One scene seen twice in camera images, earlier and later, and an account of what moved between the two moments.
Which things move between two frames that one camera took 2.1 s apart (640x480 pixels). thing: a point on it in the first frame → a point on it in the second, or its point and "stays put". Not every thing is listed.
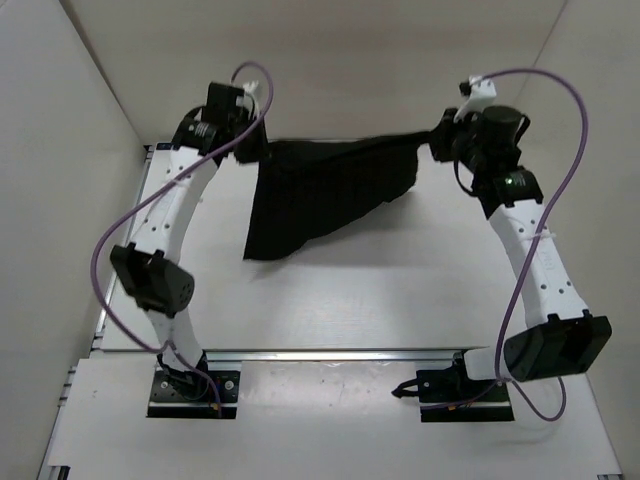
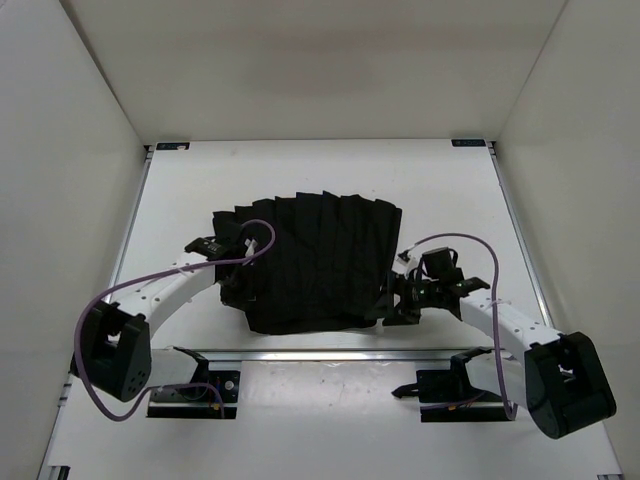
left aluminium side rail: x=122 y=244 stays put
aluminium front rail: x=335 y=355 stays put
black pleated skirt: x=304 y=185 → x=322 y=260
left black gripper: x=257 y=151 → x=243 y=296
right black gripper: x=442 y=136 → x=385 y=309
